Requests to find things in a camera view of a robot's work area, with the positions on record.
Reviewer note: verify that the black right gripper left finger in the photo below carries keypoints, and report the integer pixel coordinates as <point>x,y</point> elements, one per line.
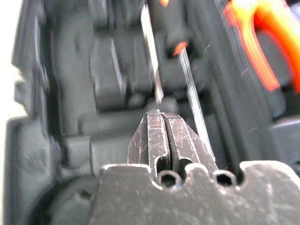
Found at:
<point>150,140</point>

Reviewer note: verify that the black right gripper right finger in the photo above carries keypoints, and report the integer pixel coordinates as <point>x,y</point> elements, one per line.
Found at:
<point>185,143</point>

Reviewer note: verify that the black orange screwdriver thin shaft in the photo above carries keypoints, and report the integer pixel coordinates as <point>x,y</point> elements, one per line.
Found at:
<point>152,54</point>

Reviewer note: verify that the black plastic tool case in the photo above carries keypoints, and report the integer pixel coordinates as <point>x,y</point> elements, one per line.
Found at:
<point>105,70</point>

